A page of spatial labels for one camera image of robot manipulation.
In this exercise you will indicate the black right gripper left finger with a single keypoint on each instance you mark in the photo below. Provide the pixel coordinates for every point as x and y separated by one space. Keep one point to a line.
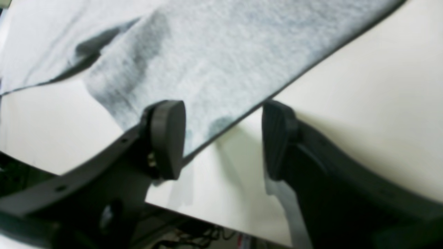
98 204

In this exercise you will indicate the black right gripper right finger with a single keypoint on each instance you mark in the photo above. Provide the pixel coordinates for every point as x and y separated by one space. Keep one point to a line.
343 204

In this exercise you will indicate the grey T-shirt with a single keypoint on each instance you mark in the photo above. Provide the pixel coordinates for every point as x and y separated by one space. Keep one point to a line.
76 74

